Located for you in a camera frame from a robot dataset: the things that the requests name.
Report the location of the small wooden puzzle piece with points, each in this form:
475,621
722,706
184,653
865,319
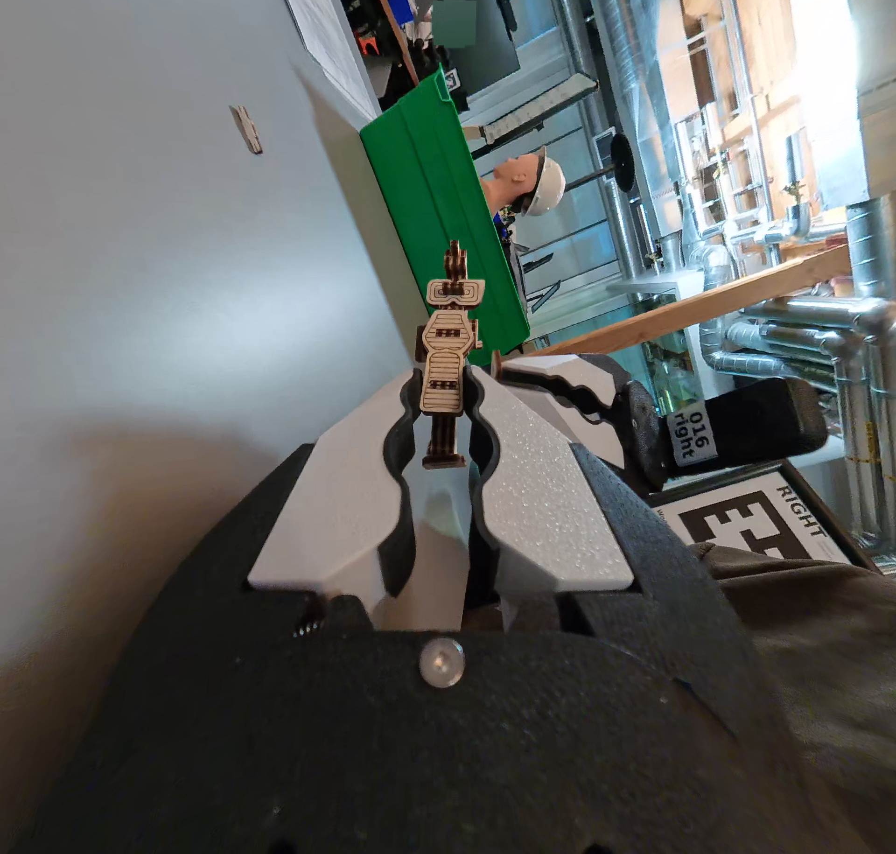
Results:
246,129

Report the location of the clear plastic sheet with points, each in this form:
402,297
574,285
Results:
322,21

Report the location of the wooden robot figure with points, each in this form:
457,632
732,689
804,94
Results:
444,364

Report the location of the person's trouser leg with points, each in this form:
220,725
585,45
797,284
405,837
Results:
826,693

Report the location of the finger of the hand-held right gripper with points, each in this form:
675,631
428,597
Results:
553,365
598,441

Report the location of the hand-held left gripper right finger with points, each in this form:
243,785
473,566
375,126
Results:
553,511

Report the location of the black disc on rod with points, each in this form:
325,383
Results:
621,159

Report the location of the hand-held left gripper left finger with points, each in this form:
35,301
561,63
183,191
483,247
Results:
329,511

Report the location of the long wooden workbench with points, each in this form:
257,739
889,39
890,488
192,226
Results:
392,21

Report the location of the silver ventilation duct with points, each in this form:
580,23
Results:
616,63

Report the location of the bundle of silver pipes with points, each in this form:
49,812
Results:
805,322

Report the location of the mannequin head with white helmet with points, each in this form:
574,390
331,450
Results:
535,182

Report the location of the green plastic bin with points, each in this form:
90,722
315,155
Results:
441,203

